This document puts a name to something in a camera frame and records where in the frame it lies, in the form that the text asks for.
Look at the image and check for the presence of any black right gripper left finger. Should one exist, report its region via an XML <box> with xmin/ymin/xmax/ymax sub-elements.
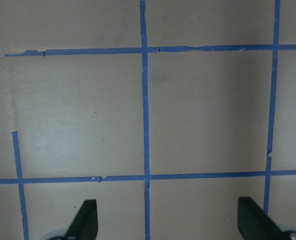
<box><xmin>65</xmin><ymin>199</ymin><xmax>98</xmax><ymax>240</ymax></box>

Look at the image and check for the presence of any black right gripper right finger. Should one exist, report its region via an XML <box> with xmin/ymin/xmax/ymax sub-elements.
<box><xmin>238</xmin><ymin>197</ymin><xmax>285</xmax><ymax>240</ymax></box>

